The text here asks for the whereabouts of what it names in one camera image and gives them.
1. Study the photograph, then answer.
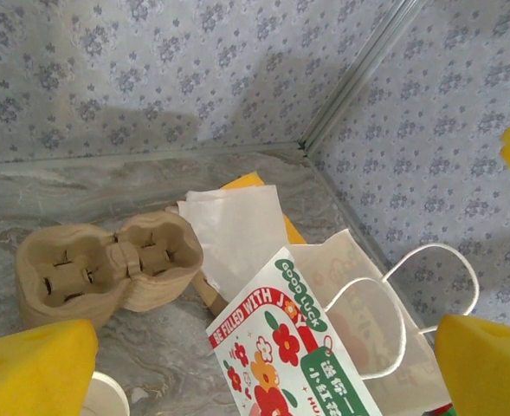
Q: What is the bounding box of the yellow paper pad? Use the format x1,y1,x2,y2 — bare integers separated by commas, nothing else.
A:
219,172,307,246

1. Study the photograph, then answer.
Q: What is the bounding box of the stack of white napkins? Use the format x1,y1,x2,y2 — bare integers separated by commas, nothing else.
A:
176,184,286,303

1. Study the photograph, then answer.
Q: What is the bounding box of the stack of paper cups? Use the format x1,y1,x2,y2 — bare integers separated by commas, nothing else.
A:
79,370,131,416

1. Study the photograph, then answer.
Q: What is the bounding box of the stack of pulp cup carriers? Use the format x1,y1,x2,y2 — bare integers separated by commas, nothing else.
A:
14,211,204,330

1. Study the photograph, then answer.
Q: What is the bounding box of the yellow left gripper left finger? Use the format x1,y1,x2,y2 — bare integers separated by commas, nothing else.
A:
0,319,99,416

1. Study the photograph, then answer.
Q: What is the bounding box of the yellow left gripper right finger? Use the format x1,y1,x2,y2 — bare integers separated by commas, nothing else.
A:
434,314,510,416

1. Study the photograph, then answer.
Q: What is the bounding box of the floral print paper bag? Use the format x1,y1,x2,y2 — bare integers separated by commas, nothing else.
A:
205,229,481,416

